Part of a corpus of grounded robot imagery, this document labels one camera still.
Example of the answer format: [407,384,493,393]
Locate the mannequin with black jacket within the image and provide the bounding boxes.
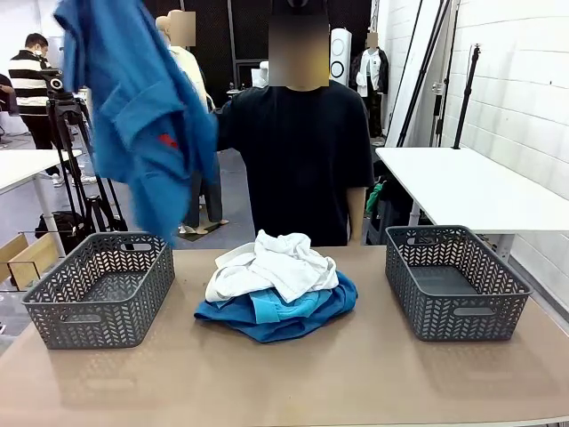
[350,31,390,139]

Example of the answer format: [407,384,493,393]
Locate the person's left forearm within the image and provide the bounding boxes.
[345,185,366,246]

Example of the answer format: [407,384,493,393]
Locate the black camera tripod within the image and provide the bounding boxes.
[46,95,130,235]

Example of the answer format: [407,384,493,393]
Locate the dark blue shorts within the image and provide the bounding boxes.
[194,270,359,343]

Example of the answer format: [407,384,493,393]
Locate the mannequin with beige jacket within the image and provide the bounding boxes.
[155,9,230,237]

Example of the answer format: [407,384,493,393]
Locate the black light stand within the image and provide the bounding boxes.
[452,43,484,150]

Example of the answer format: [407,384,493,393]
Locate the bystander in black shirt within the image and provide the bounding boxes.
[0,73,19,117]

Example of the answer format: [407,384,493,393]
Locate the white garment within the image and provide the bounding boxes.
[204,229,340,304]

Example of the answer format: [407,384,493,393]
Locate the black leaning pole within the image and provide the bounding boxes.
[397,0,453,148]
[436,0,461,148]

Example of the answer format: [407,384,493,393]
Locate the dark blue shirt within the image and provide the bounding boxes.
[52,0,219,248]

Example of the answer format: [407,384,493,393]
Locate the green fabric bag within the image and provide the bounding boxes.
[366,181,384,214]

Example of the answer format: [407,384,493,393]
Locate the black chair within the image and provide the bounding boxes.
[366,159,414,246]

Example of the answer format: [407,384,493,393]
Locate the bystander with black hair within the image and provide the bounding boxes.
[7,33,61,177]

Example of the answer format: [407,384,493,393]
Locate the black bag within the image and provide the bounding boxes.
[35,211,97,254]

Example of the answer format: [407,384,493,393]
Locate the white standing air conditioner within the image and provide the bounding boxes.
[329,27,352,86]

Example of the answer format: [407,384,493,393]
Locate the person in black t-shirt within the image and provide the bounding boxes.
[215,0,374,248]

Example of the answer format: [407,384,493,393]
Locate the white mannequin bust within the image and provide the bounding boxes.
[251,60,271,89]

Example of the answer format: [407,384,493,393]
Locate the white table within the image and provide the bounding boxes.
[375,146,569,263]
[0,149,84,254]

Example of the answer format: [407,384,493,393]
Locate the grey plastic lattice basket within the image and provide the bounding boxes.
[20,230,177,350]
[384,224,534,342]

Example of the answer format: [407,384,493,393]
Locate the wooden box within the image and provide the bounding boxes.
[0,233,61,290]

